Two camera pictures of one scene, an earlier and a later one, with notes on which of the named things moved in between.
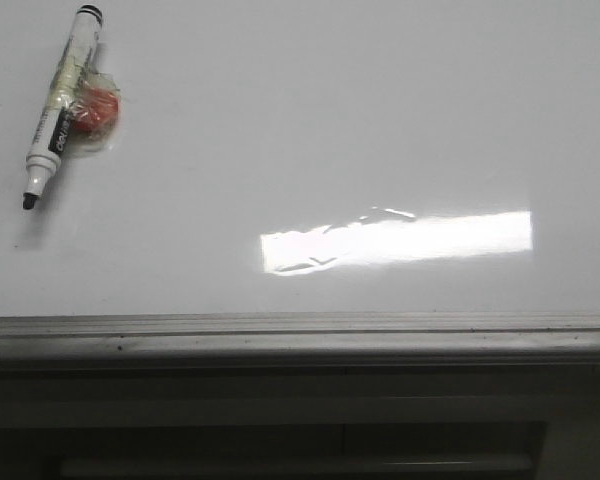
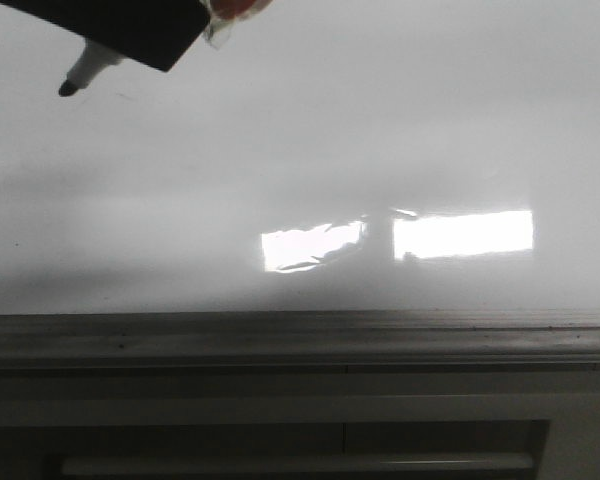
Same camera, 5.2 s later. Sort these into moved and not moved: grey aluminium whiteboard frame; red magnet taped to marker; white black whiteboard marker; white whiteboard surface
Moved: red magnet taped to marker; white black whiteboard marker
Not moved: white whiteboard surface; grey aluminium whiteboard frame
